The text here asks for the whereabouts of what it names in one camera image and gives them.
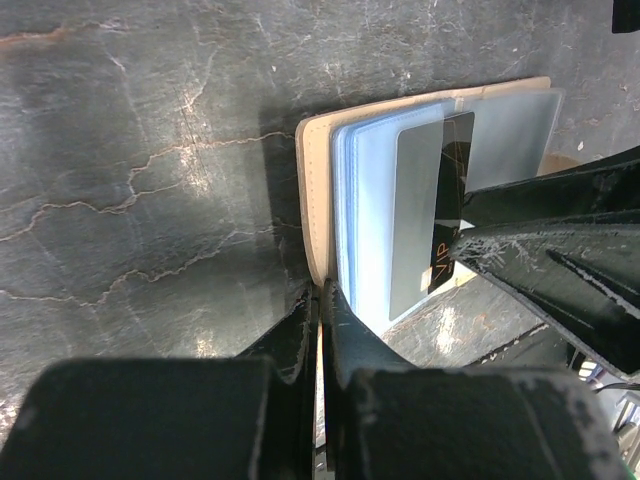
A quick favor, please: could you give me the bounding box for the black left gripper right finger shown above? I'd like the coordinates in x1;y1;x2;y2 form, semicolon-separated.
321;281;630;479

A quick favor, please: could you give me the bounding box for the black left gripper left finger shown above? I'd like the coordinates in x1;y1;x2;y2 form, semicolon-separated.
1;287;319;479

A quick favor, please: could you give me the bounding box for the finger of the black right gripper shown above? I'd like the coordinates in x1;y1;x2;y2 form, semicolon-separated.
450;210;639;380
462;149;639;233

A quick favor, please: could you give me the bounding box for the black VIP card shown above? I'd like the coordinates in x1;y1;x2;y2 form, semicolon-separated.
388;110;476;322

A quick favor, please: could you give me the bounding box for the beige leather card holder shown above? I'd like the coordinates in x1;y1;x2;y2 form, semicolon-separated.
295;76;564;333

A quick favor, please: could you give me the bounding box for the black plastic card box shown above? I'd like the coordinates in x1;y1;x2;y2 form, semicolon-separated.
611;0;640;34

